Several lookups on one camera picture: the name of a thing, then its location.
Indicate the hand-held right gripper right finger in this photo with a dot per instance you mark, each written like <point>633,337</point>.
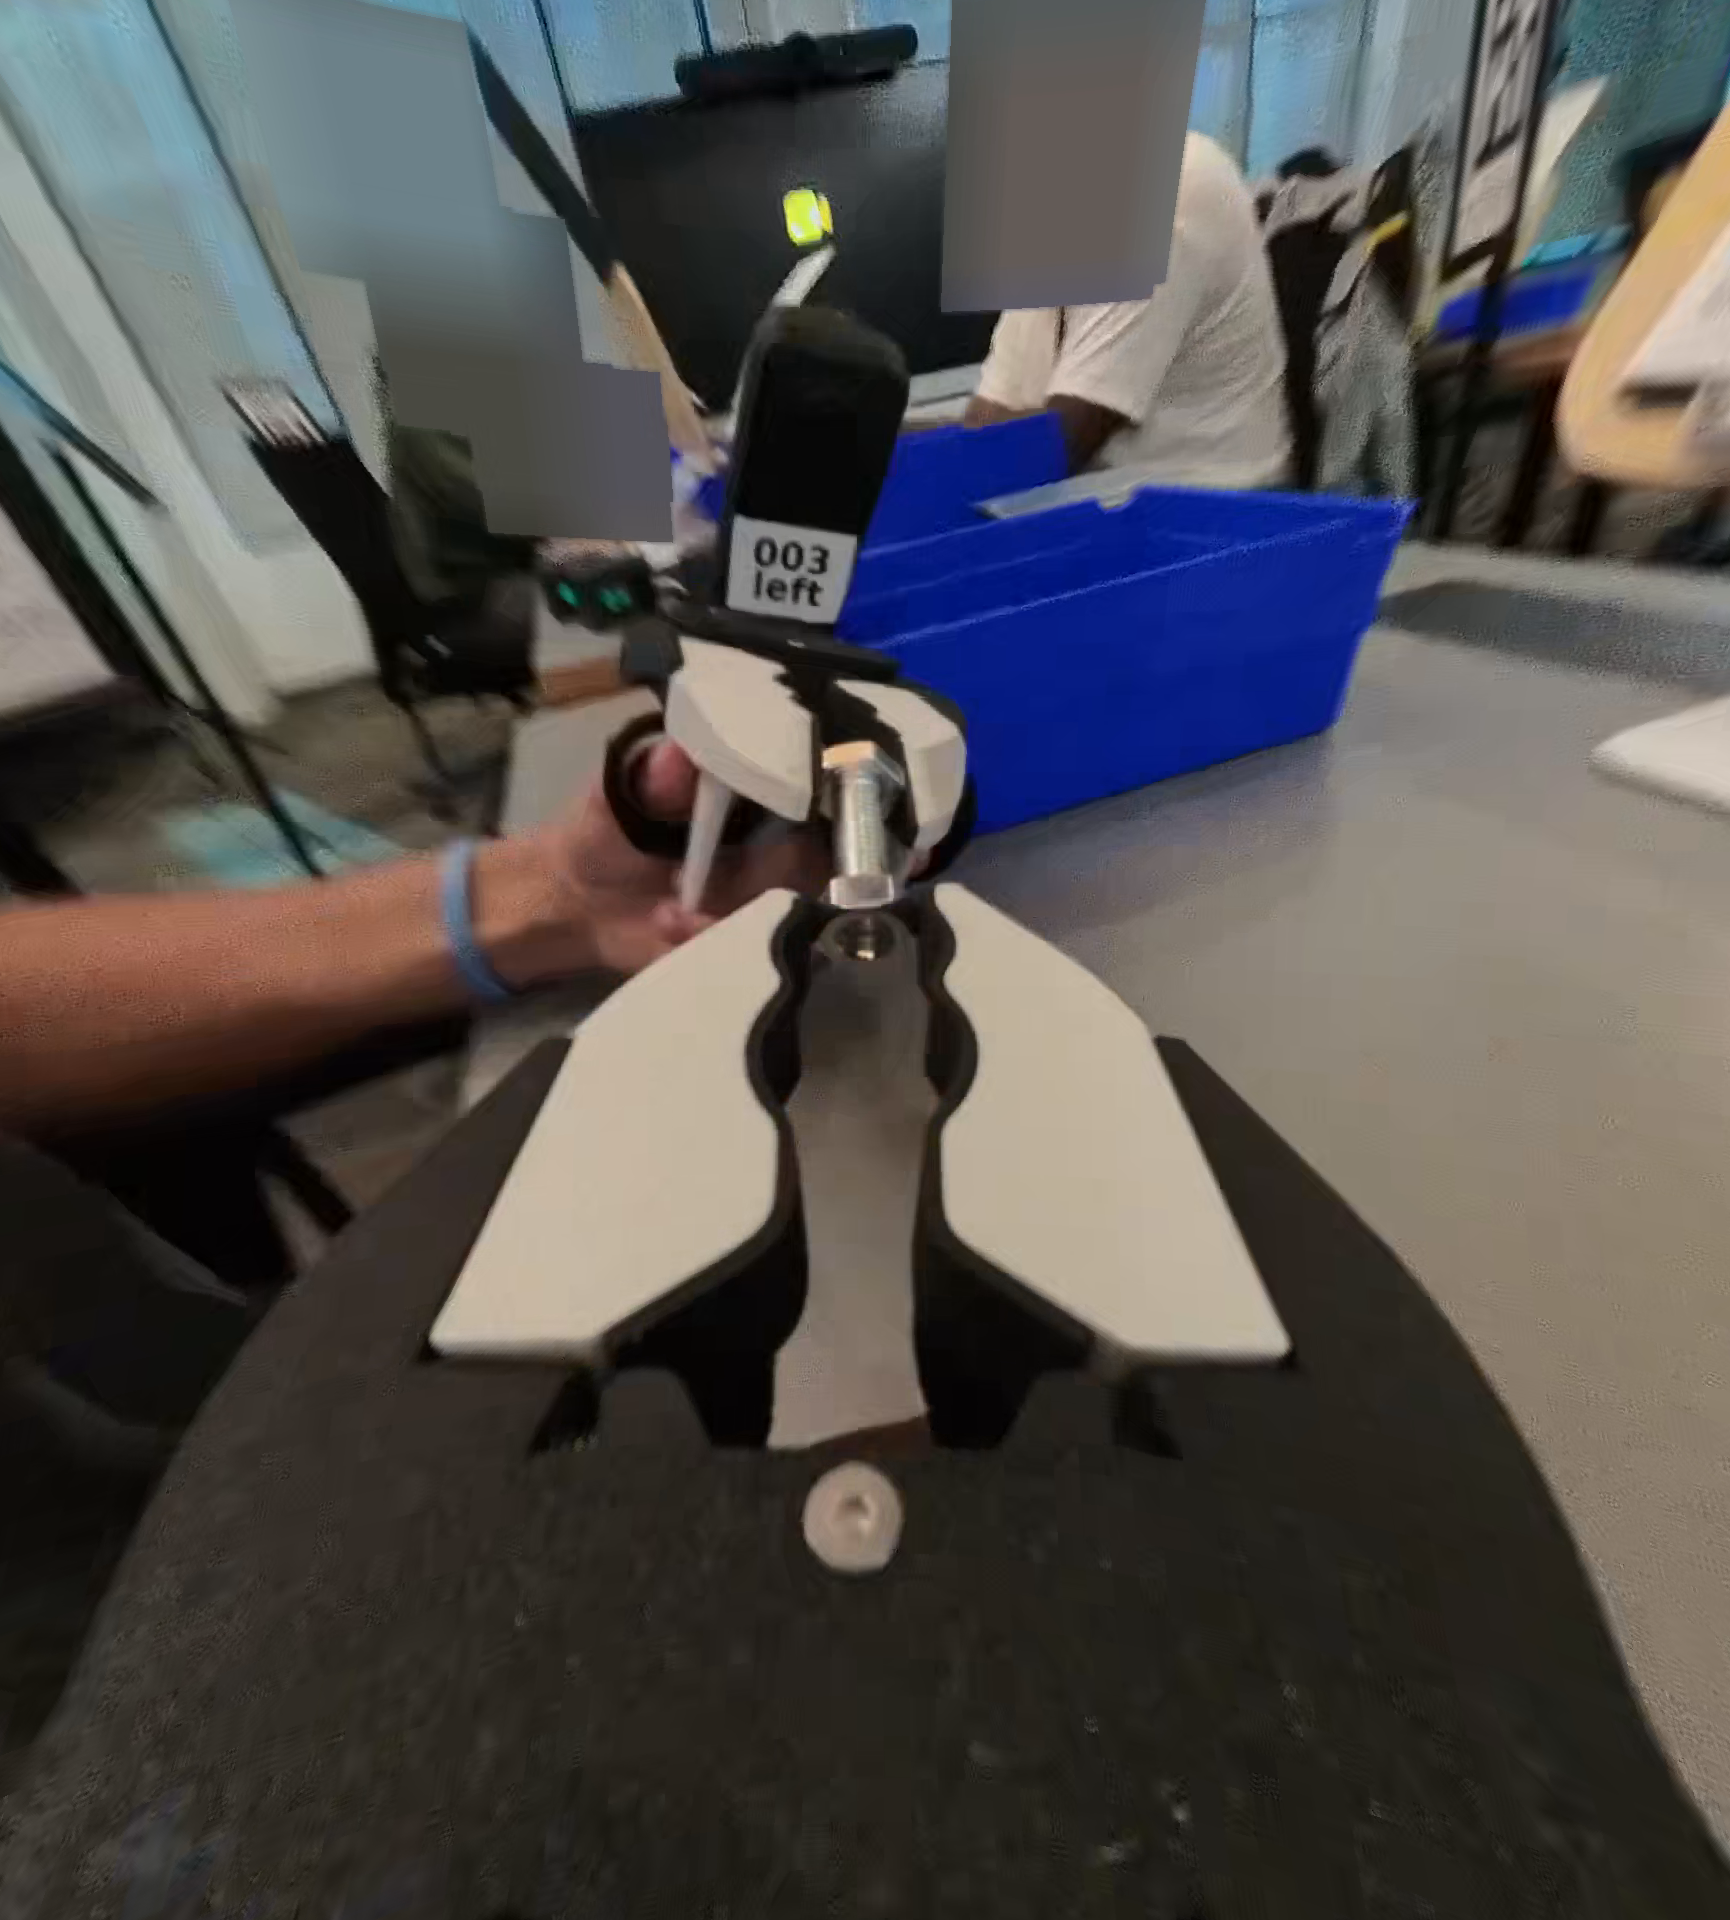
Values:
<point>1104,1185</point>

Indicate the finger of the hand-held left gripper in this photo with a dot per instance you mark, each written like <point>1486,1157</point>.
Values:
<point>752,742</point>
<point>924,758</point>

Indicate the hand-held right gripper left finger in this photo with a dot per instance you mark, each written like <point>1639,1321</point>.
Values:
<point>624,1185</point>

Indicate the short thick steel bolt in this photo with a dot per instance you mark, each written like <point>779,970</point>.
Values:
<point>861,824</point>

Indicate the large steel hex nut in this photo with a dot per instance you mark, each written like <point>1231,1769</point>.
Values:
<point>861,892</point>

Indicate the blue plastic bin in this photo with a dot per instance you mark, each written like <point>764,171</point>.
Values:
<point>954,473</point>
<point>1524,293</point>
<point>1104,675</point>

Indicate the person's left forearm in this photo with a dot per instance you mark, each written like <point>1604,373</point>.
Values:
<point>205,991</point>

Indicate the grey desk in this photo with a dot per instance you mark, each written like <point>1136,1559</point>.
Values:
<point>1405,1051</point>

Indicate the person's left hand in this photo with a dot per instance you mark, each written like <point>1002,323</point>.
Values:
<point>581,901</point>

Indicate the small wooden document stand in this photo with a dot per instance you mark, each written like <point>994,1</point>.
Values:
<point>802,278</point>
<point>649,344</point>

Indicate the black charger with green lights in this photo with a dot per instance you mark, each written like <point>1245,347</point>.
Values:
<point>594,592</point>

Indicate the black display screen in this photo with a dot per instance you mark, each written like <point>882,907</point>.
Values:
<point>684,224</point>

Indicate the grey flat device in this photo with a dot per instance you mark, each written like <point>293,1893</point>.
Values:
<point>1060,499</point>

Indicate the blue wristband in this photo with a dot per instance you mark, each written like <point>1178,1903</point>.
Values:
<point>460,915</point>

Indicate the black video bar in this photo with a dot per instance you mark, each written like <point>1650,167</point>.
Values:
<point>790,61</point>

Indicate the black board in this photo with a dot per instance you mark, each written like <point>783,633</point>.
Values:
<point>354,510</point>

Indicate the black jacket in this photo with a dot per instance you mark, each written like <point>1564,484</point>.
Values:
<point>1308,300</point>

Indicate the black tripod stand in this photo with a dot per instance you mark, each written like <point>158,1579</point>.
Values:
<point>205,720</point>

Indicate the denim jacket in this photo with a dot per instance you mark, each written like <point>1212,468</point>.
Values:
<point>1374,391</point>

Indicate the dark trouser leg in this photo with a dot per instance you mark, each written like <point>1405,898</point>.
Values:
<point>25,1351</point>

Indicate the wooden white document stand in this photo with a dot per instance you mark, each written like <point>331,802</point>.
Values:
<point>1704,751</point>

